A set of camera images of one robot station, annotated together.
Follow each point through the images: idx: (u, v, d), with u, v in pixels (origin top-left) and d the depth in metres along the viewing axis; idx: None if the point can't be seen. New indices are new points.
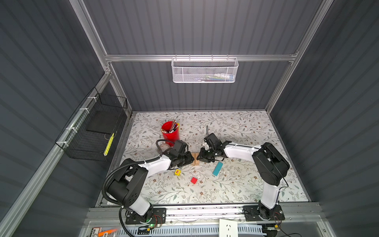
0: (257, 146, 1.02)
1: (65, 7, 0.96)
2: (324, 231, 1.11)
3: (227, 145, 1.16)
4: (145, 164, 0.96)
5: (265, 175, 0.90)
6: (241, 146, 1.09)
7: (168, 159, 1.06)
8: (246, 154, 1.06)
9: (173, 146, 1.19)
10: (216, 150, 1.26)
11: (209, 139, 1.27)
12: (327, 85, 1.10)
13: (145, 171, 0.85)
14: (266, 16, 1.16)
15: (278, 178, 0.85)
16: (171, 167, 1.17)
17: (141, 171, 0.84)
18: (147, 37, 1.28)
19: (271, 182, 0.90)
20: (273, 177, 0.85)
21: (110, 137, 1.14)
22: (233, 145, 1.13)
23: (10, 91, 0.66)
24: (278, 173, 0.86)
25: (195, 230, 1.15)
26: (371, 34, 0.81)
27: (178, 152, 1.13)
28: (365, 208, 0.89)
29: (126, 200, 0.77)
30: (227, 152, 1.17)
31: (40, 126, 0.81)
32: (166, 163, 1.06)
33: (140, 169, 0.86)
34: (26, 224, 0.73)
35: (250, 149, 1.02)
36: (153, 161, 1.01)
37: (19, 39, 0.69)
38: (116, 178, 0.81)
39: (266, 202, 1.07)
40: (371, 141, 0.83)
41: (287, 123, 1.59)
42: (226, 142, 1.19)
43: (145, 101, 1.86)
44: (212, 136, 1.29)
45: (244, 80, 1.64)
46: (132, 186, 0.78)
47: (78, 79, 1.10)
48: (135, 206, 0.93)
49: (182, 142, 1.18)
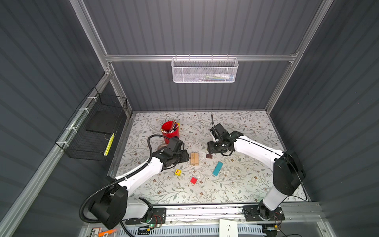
0: (279, 151, 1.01)
1: (65, 7, 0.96)
2: (324, 231, 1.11)
3: (239, 140, 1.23)
4: (126, 181, 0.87)
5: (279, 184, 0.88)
6: (257, 145, 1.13)
7: (157, 166, 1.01)
8: (259, 156, 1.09)
9: (168, 144, 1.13)
10: (223, 140, 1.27)
11: (216, 130, 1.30)
12: (327, 85, 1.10)
13: (124, 190, 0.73)
14: (266, 16, 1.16)
15: (294, 188, 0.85)
16: (166, 168, 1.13)
17: (120, 192, 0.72)
18: (147, 37, 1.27)
19: (282, 191, 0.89)
20: (290, 187, 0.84)
21: (110, 137, 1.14)
22: (246, 142, 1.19)
23: (10, 91, 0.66)
24: (296, 183, 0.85)
25: (195, 231, 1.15)
26: (371, 34, 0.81)
27: (172, 151, 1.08)
28: (366, 208, 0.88)
29: (106, 223, 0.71)
30: (237, 146, 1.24)
31: (40, 126, 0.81)
32: (155, 169, 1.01)
33: (120, 188, 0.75)
34: (26, 223, 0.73)
35: (270, 154, 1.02)
36: (135, 175, 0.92)
37: (19, 39, 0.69)
38: (95, 200, 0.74)
39: (268, 204, 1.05)
40: (371, 141, 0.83)
41: (287, 123, 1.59)
42: (237, 135, 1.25)
43: (145, 101, 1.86)
44: (218, 127, 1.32)
45: (244, 80, 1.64)
46: (108, 212, 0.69)
47: (78, 79, 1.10)
48: (129, 216, 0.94)
49: (177, 141, 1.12)
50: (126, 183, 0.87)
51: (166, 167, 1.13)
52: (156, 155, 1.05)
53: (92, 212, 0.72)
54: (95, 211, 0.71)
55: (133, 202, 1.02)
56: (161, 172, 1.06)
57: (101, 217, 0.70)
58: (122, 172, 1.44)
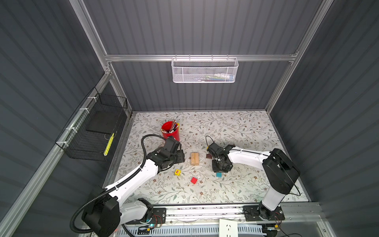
0: (266, 153, 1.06)
1: (65, 7, 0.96)
2: (324, 231, 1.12)
3: (231, 151, 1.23)
4: (117, 191, 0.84)
5: (275, 184, 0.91)
6: (248, 152, 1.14)
7: (153, 170, 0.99)
8: (251, 161, 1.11)
9: (165, 145, 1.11)
10: (218, 155, 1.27)
11: (211, 148, 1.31)
12: (327, 85, 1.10)
13: (115, 202, 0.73)
14: (266, 16, 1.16)
15: (290, 186, 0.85)
16: (162, 170, 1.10)
17: (110, 204, 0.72)
18: (147, 38, 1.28)
19: (281, 191, 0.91)
20: (285, 185, 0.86)
21: (110, 137, 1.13)
22: (237, 151, 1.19)
23: (10, 91, 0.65)
24: (290, 181, 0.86)
25: (195, 231, 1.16)
26: (371, 34, 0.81)
27: (170, 153, 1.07)
28: (365, 208, 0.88)
29: (99, 233, 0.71)
30: (231, 159, 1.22)
31: (40, 125, 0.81)
32: (149, 174, 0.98)
33: (112, 199, 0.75)
34: (27, 223, 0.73)
35: (258, 156, 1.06)
36: (128, 182, 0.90)
37: (19, 39, 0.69)
38: (87, 210, 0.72)
39: (267, 204, 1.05)
40: (371, 141, 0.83)
41: (287, 122, 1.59)
42: (230, 147, 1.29)
43: (145, 101, 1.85)
44: (213, 145, 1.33)
45: (244, 80, 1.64)
46: (99, 224, 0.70)
47: (78, 79, 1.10)
48: (127, 219, 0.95)
49: (174, 141, 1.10)
50: (117, 193, 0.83)
51: (163, 169, 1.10)
52: (150, 158, 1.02)
53: (85, 221, 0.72)
54: (88, 221, 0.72)
55: (130, 206, 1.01)
56: (157, 174, 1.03)
57: (94, 227, 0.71)
58: (122, 172, 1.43)
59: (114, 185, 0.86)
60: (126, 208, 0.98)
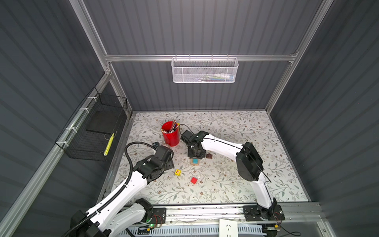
0: (239, 145, 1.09)
1: (65, 6, 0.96)
2: (324, 231, 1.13)
3: (205, 140, 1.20)
4: (99, 215, 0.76)
5: (244, 174, 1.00)
6: (221, 143, 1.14)
7: (138, 183, 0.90)
8: (224, 151, 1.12)
9: (156, 152, 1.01)
10: (191, 141, 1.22)
11: (184, 136, 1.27)
12: (327, 85, 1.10)
13: (96, 229, 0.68)
14: (266, 16, 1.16)
15: (254, 174, 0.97)
16: (154, 179, 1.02)
17: (91, 231, 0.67)
18: (147, 37, 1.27)
19: (248, 178, 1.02)
20: (252, 174, 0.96)
21: (110, 137, 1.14)
22: (211, 140, 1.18)
23: (10, 91, 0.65)
24: (255, 169, 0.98)
25: (195, 230, 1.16)
26: (371, 34, 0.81)
27: (160, 162, 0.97)
28: (365, 208, 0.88)
29: None
30: (205, 146, 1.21)
31: (40, 125, 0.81)
32: (135, 189, 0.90)
33: (94, 225, 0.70)
34: (26, 224, 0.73)
35: (232, 148, 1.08)
36: (111, 202, 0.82)
37: (19, 39, 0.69)
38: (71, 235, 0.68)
39: (262, 202, 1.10)
40: (371, 141, 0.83)
41: (287, 122, 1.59)
42: (203, 134, 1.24)
43: (145, 101, 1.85)
44: (186, 133, 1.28)
45: (244, 80, 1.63)
46: None
47: (78, 80, 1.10)
48: (123, 227, 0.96)
49: (166, 149, 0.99)
50: (98, 217, 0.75)
51: (154, 177, 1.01)
52: (138, 169, 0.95)
53: None
54: None
55: (124, 215, 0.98)
56: (147, 184, 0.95)
57: None
58: (122, 172, 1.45)
59: (95, 209, 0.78)
60: (118, 219, 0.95)
